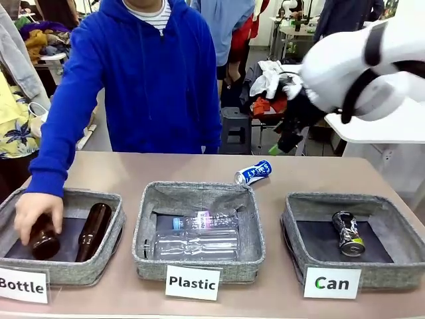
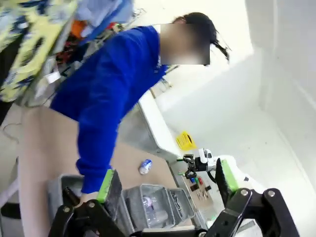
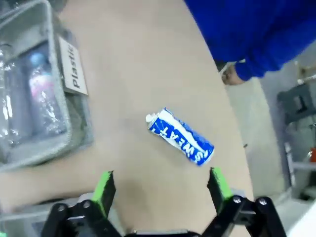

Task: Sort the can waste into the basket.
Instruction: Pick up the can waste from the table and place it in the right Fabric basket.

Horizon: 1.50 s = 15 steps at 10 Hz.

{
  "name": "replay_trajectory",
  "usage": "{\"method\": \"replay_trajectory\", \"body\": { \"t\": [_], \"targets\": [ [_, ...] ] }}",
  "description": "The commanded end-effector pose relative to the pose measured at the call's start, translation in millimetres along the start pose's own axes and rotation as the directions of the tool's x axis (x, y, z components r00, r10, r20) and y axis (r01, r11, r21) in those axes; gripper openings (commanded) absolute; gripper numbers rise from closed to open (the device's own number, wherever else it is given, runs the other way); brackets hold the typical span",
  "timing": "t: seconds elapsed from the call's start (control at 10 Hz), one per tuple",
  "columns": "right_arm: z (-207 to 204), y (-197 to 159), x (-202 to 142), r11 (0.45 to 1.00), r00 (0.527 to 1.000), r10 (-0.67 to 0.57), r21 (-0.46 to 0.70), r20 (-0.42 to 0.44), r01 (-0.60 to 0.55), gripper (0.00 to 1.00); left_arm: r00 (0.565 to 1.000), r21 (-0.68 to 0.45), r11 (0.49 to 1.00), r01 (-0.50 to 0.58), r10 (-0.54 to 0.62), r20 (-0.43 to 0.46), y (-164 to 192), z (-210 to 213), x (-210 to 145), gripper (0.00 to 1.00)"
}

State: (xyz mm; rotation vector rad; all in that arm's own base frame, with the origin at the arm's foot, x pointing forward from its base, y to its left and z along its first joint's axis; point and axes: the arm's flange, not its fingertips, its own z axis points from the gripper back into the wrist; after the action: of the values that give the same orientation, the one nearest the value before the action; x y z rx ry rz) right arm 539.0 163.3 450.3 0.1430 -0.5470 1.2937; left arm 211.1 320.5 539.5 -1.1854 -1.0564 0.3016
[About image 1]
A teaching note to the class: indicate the white face mask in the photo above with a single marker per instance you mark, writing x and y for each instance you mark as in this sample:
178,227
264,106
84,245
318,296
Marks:
38,111

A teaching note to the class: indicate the white round table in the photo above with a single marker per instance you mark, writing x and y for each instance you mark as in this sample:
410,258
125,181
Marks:
51,60

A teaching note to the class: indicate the grey fabric basket Can sign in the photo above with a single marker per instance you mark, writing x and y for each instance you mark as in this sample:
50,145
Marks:
391,276

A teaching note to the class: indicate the red garment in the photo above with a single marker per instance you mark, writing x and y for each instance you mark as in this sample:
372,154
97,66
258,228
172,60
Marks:
244,36

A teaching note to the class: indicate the colourful pile of clothes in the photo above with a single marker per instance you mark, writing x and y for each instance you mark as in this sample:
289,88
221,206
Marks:
43,40

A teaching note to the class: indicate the person in dark jacket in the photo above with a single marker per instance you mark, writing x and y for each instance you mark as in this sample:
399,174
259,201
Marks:
345,16

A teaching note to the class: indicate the clear plastic bottle black cap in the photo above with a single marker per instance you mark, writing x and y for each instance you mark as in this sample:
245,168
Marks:
196,246

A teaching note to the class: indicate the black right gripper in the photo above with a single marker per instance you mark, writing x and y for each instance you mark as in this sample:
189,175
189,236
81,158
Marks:
295,123

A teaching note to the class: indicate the person in blue hoodie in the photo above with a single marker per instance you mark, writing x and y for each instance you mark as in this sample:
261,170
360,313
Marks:
149,83

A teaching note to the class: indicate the crushed black drink can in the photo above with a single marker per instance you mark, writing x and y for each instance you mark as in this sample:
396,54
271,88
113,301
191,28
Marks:
347,232

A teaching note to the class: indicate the crushed blue Pocari Sweat can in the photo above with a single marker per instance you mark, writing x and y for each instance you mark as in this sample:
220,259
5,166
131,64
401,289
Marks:
254,172

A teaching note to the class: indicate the grey fabric basket Plastic sign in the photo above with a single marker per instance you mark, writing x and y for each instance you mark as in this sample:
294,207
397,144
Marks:
199,196

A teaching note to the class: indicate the clothes pile orange and white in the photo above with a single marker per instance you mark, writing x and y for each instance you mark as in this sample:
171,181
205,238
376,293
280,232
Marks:
265,79

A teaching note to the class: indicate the white sign reading Bottle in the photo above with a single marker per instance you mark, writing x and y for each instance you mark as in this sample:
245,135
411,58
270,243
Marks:
23,285

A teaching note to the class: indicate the grey fabric basket Bottle sign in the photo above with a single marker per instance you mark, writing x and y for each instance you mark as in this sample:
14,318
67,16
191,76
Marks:
83,274

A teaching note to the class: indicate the grey plastic stool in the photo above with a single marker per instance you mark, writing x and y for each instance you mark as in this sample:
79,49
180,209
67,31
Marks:
234,129

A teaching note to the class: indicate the brown glass bottle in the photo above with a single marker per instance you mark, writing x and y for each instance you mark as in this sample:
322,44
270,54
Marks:
94,229
44,246

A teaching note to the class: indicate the white side table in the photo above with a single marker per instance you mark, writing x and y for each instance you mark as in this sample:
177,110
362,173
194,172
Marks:
382,133

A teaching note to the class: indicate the white sign reading Plastic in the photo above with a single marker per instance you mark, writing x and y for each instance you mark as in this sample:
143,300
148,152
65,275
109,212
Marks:
192,283

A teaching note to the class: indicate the white background workbench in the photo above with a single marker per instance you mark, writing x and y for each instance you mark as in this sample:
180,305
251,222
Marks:
292,31

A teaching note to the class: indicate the person in yellow floral shirt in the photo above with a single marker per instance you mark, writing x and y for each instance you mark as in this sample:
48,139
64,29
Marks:
13,133

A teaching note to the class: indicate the person's right hand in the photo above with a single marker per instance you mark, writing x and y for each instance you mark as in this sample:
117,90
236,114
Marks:
36,207

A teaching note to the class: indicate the white sign reading Can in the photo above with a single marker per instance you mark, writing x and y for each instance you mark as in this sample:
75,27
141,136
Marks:
332,283

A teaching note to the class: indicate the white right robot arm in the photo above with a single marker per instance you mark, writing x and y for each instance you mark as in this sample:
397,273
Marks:
332,66

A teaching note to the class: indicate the clear bottle with pink label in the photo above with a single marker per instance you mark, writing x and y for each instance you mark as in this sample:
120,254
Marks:
202,220

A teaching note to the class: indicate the right forearm in blue sleeve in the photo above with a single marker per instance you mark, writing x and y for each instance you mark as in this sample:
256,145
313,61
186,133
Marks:
50,166

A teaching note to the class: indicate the person in light blue shirt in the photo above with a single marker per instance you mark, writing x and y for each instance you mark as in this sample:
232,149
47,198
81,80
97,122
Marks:
229,23

